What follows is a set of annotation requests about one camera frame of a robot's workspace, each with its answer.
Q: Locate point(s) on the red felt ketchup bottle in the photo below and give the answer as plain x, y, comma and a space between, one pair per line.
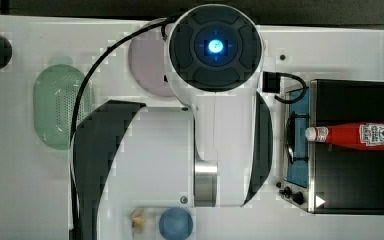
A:
364, 136

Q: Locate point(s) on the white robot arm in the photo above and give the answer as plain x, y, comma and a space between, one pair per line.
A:
137, 171

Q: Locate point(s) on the black oven knobs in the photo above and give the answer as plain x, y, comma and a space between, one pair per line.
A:
285, 191

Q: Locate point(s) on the pale pink round plate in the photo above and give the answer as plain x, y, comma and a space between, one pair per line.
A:
146, 62

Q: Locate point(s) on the blue bowl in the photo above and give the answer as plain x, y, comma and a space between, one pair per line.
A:
176, 224

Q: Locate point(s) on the tan croissant toy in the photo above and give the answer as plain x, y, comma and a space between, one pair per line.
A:
137, 218

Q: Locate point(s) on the green perforated basket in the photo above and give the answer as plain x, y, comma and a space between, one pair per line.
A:
54, 95

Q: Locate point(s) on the black oven door handle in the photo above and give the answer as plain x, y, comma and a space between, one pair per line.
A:
296, 146

